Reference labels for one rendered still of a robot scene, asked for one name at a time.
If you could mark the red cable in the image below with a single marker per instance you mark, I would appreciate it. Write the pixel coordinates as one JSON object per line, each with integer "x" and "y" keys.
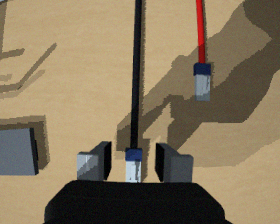
{"x": 200, "y": 26}

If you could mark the grey cable plug with dark blue boot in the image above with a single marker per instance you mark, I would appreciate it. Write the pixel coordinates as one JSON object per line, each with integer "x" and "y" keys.
{"x": 202, "y": 73}

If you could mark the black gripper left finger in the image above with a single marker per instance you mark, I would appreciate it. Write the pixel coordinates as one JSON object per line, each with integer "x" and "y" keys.
{"x": 96, "y": 164}

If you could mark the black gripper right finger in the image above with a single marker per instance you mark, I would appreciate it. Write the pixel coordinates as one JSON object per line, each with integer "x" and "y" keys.
{"x": 171, "y": 166}

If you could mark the black patch cord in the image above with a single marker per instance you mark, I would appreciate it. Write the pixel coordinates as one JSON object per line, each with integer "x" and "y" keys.
{"x": 136, "y": 75}

